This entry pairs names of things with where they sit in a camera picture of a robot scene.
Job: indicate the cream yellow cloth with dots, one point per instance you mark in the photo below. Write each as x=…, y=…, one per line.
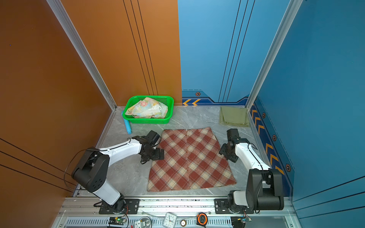
x=148, y=108

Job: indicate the olive green skirt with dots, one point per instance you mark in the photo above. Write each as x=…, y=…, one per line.
x=234, y=116

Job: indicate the red plaid skirt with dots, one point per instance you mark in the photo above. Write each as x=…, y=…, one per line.
x=191, y=161

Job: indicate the white square clock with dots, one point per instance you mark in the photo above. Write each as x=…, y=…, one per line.
x=169, y=220

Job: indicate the orange black tape measure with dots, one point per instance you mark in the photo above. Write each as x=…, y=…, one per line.
x=201, y=220

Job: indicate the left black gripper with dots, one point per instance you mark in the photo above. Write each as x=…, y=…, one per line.
x=158, y=156

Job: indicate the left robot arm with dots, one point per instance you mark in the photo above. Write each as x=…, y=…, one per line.
x=91, y=170

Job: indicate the green circuit board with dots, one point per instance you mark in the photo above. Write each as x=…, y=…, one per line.
x=118, y=222

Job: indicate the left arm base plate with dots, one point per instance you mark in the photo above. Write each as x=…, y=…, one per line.
x=122, y=206

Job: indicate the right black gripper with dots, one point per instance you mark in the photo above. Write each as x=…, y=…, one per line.
x=222, y=150

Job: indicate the light blue tube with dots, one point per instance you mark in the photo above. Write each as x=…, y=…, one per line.
x=127, y=125

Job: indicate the right small circuit board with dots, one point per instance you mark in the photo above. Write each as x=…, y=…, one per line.
x=244, y=220

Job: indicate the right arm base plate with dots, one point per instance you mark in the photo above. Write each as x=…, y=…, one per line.
x=223, y=206

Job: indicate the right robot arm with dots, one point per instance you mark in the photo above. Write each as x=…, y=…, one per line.
x=264, y=189

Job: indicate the white power plug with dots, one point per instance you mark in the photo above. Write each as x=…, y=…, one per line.
x=138, y=224

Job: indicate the small tape roll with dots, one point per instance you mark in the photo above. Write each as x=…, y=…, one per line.
x=183, y=223

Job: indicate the green plastic basket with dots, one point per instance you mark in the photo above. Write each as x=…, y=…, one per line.
x=167, y=100

